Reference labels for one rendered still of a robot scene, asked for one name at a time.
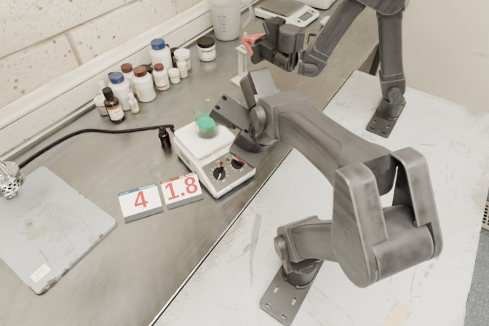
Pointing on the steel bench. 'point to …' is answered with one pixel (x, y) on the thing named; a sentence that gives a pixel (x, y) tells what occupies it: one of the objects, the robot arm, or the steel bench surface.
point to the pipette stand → (239, 65)
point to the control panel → (225, 172)
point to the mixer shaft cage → (10, 178)
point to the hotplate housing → (205, 164)
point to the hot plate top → (200, 148)
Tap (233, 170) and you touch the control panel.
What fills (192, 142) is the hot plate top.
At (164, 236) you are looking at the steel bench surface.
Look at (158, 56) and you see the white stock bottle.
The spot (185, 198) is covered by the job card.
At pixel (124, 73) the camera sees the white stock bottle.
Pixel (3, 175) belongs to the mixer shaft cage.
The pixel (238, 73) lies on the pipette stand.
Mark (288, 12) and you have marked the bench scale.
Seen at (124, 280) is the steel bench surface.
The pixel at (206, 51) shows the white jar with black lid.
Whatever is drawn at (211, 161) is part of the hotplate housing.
